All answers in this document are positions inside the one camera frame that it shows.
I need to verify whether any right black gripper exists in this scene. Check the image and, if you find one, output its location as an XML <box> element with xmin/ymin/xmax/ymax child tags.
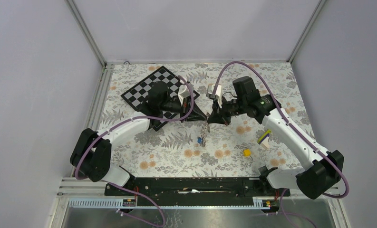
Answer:
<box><xmin>207</xmin><ymin>95</ymin><xmax>247</xmax><ymax>126</ymax></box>

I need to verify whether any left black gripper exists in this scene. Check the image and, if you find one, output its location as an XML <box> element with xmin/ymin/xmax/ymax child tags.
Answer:
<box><xmin>159</xmin><ymin>94</ymin><xmax>206</xmax><ymax>123</ymax></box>

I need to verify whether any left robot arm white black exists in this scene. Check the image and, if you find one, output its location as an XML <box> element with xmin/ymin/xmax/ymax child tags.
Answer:
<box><xmin>70</xmin><ymin>81</ymin><xmax>207</xmax><ymax>195</ymax></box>

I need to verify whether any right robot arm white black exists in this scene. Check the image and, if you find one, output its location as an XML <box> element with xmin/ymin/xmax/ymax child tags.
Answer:
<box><xmin>207</xmin><ymin>76</ymin><xmax>344</xmax><ymax>200</ymax></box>

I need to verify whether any floral table mat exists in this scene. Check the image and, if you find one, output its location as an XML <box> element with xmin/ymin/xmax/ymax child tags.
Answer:
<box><xmin>111</xmin><ymin>63</ymin><xmax>313</xmax><ymax>177</ymax></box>

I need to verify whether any yellow cube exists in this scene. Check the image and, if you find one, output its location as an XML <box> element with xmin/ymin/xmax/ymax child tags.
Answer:
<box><xmin>243</xmin><ymin>149</ymin><xmax>251</xmax><ymax>157</ymax></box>

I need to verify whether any black white chessboard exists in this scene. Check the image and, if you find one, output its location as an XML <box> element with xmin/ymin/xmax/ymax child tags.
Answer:
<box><xmin>121</xmin><ymin>66</ymin><xmax>199</xmax><ymax>119</ymax></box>

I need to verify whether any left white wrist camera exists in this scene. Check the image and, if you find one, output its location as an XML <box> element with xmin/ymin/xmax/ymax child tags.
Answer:
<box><xmin>177</xmin><ymin>84</ymin><xmax>192</xmax><ymax>104</ymax></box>

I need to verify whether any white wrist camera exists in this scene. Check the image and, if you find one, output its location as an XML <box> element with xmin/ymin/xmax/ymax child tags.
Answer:
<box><xmin>206</xmin><ymin>84</ymin><xmax>222</xmax><ymax>108</ymax></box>
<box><xmin>177</xmin><ymin>84</ymin><xmax>192</xmax><ymax>104</ymax></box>

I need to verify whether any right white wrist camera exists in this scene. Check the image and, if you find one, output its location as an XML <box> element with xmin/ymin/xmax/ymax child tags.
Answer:
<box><xmin>206</xmin><ymin>84</ymin><xmax>222</xmax><ymax>108</ymax></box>

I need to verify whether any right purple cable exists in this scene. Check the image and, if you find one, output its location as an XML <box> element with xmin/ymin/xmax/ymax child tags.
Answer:
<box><xmin>212</xmin><ymin>61</ymin><xmax>350</xmax><ymax>228</ymax></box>

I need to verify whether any purple cable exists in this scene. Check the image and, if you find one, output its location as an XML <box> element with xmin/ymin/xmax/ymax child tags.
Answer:
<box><xmin>74</xmin><ymin>75</ymin><xmax>195</xmax><ymax>227</ymax></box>
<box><xmin>212</xmin><ymin>61</ymin><xmax>350</xmax><ymax>228</ymax></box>

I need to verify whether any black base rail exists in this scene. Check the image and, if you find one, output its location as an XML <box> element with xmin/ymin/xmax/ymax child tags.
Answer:
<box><xmin>105</xmin><ymin>177</ymin><xmax>290</xmax><ymax>203</ymax></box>

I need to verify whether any white cable duct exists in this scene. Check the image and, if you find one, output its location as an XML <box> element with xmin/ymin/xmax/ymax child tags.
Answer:
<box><xmin>68</xmin><ymin>197</ymin><xmax>271</xmax><ymax>210</ymax></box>

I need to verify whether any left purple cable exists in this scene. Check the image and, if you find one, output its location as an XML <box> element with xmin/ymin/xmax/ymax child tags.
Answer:
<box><xmin>74</xmin><ymin>75</ymin><xmax>195</xmax><ymax>227</ymax></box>

